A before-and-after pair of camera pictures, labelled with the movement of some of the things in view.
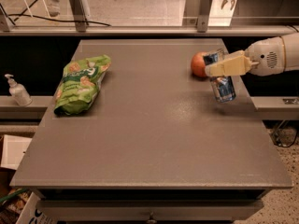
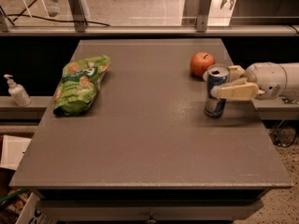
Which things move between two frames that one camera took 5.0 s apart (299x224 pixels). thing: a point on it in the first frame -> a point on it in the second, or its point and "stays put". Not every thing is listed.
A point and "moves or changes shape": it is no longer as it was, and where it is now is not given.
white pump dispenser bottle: [19, 92] stays put
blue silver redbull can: [223, 87] moves or changes shape
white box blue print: [31, 215] stays put
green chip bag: [79, 84] stays put
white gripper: [265, 58] -> [265, 78]
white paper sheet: [13, 148] stays put
